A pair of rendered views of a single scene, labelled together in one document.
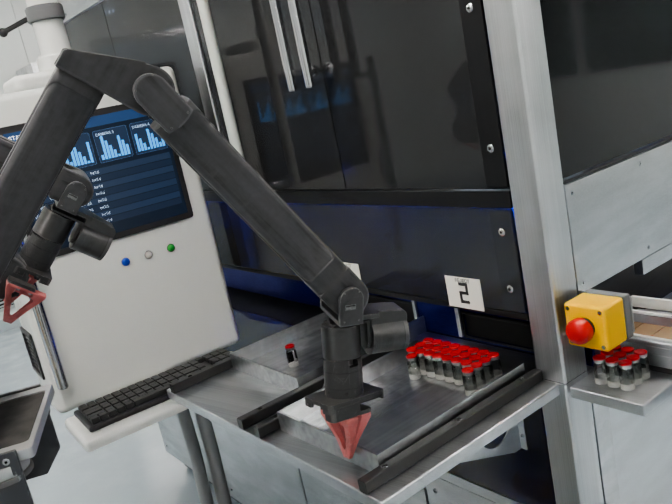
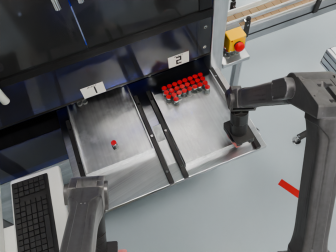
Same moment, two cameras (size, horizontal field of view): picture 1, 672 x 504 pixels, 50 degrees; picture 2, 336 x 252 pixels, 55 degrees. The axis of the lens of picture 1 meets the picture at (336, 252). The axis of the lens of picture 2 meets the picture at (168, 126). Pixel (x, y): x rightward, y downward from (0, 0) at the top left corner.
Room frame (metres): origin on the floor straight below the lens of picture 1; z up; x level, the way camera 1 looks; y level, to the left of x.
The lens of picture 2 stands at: (1.02, 0.58, 1.97)
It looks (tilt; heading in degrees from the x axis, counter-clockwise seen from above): 61 degrees down; 291
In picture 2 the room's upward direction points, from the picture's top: 8 degrees counter-clockwise
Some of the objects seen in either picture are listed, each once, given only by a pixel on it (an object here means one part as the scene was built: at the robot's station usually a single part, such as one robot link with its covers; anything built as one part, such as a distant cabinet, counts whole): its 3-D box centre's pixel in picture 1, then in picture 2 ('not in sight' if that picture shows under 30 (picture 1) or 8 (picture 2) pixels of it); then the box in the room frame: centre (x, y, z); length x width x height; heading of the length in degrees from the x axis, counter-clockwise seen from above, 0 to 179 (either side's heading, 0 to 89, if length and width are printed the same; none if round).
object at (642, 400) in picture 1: (629, 383); (229, 51); (1.06, -0.42, 0.87); 0.14 x 0.13 x 0.02; 125
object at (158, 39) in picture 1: (160, 89); not in sight; (2.12, 0.40, 1.51); 0.49 x 0.01 x 0.59; 35
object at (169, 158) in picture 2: not in sight; (164, 144); (1.23, 0.09, 0.91); 0.14 x 0.03 x 0.06; 126
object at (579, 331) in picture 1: (581, 330); (238, 46); (1.03, -0.34, 0.99); 0.04 x 0.04 x 0.04; 35
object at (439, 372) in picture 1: (444, 367); (187, 92); (1.19, -0.15, 0.90); 0.18 x 0.02 x 0.05; 36
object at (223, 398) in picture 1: (354, 383); (155, 128); (1.29, 0.02, 0.87); 0.70 x 0.48 x 0.02; 35
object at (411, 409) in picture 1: (401, 396); (198, 115); (1.13, -0.06, 0.90); 0.34 x 0.26 x 0.04; 126
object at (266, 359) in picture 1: (327, 342); (107, 125); (1.46, 0.06, 0.90); 0.34 x 0.26 x 0.04; 125
